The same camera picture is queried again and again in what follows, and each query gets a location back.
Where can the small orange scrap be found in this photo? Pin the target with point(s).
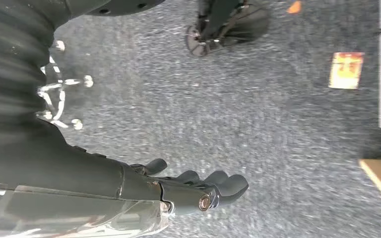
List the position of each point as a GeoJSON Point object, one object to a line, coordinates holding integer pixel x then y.
{"type": "Point", "coordinates": [295, 8]}

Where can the yellow red sticker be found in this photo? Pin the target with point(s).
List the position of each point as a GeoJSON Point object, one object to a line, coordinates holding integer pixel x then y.
{"type": "Point", "coordinates": [346, 70]}

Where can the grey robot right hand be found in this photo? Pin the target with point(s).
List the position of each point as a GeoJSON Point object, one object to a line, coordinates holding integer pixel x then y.
{"type": "Point", "coordinates": [62, 170]}

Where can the black robot right leg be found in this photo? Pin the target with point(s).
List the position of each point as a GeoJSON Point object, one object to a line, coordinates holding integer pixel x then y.
{"type": "Point", "coordinates": [124, 8]}

